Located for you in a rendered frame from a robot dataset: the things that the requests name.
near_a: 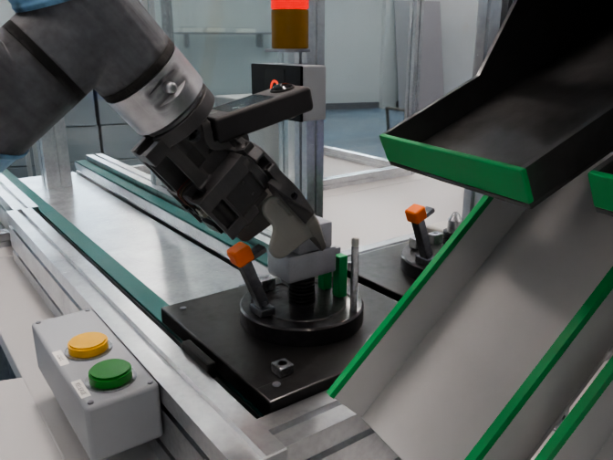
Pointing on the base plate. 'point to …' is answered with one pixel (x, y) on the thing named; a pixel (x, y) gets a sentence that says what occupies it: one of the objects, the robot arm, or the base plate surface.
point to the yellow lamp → (289, 28)
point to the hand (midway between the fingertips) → (306, 230)
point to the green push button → (109, 373)
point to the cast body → (306, 258)
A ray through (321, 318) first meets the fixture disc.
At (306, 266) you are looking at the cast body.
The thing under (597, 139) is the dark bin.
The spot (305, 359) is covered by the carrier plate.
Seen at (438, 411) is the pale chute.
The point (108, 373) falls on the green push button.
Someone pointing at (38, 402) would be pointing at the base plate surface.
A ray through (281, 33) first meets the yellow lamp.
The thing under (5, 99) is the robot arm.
